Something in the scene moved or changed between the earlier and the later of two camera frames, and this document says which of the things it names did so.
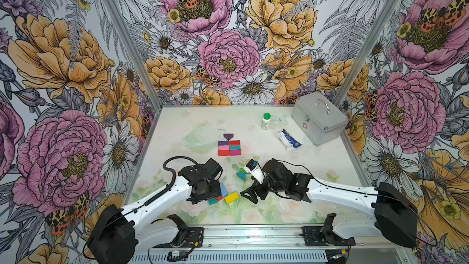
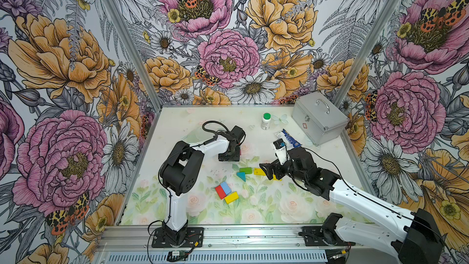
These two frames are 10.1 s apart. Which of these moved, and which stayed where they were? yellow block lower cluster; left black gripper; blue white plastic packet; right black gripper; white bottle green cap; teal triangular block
Moved: right black gripper; left black gripper
Stayed: white bottle green cap; blue white plastic packet; yellow block lower cluster; teal triangular block
